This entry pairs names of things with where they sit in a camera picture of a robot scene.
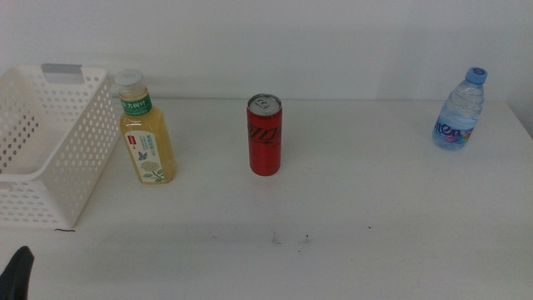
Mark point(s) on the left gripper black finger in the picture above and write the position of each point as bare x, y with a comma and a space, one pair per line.
18, 275

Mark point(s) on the yellow tea bottle green label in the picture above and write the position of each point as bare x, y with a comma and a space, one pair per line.
147, 141

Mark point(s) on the red soda can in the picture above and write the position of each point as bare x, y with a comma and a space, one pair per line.
265, 146

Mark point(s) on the clear water bottle blue cap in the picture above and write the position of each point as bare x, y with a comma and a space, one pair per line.
458, 121

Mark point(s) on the white perforated plastic basket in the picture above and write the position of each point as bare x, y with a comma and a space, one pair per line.
62, 166

